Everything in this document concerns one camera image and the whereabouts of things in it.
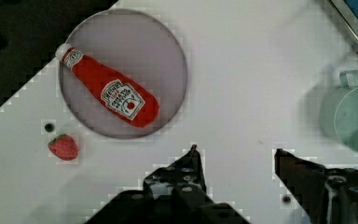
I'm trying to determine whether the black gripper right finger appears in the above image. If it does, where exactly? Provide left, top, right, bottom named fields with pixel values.
left=274, top=148, right=358, bottom=224

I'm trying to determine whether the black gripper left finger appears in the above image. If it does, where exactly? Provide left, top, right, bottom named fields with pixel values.
left=85, top=145, right=250, bottom=224

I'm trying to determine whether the mint green mug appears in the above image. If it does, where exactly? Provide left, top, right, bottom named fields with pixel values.
left=319, top=70, right=358, bottom=151

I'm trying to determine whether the red plush ketchup bottle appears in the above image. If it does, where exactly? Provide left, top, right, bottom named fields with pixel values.
left=55, top=43, right=159, bottom=128

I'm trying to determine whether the red toy strawberry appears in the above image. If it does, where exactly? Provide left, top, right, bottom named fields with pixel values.
left=48, top=134, right=78, bottom=161

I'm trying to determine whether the grey round plate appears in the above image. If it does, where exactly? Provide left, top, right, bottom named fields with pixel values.
left=59, top=8, right=188, bottom=139

